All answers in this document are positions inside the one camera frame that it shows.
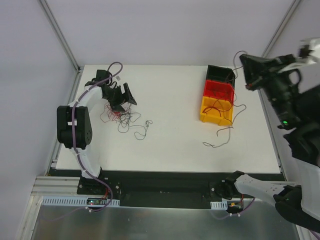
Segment red wire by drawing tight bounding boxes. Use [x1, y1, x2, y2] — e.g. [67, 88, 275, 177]
[209, 88, 237, 106]

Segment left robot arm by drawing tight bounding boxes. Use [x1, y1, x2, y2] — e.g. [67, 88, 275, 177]
[56, 69, 137, 195]

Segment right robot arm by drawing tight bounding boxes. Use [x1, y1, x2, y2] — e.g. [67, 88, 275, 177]
[225, 54, 320, 232]

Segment red and black wires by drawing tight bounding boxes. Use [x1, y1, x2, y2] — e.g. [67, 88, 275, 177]
[99, 102, 154, 141]

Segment right aluminium frame post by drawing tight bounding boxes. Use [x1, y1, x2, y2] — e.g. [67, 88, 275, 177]
[252, 0, 303, 76]

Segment red storage bin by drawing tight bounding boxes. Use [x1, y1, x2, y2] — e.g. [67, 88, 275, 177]
[203, 79, 235, 103]

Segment black storage bin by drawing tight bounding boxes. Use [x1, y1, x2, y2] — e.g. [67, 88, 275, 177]
[205, 65, 236, 88]

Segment left aluminium frame post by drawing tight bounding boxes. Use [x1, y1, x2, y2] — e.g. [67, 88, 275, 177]
[37, 0, 81, 73]

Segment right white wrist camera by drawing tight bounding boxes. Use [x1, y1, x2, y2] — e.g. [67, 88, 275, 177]
[297, 37, 320, 65]

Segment brown wire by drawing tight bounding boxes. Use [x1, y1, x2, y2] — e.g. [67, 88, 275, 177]
[202, 98, 233, 120]

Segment white cable duct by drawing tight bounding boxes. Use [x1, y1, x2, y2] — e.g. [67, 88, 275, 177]
[42, 196, 120, 208]
[210, 201, 228, 211]

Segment aluminium front rail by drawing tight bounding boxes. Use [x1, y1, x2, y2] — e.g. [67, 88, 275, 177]
[31, 176, 80, 196]

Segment right white cable duct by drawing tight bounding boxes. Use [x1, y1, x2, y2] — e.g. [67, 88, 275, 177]
[210, 201, 228, 211]

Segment left white cable duct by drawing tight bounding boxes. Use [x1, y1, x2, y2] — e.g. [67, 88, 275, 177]
[42, 196, 120, 208]

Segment aluminium frame post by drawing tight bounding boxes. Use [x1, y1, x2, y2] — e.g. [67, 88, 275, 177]
[252, 0, 303, 76]
[37, 0, 81, 73]

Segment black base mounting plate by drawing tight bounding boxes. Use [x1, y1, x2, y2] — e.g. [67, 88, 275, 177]
[76, 169, 256, 209]

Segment yellow storage bin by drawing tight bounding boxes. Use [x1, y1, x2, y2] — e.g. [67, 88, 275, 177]
[199, 96, 234, 127]

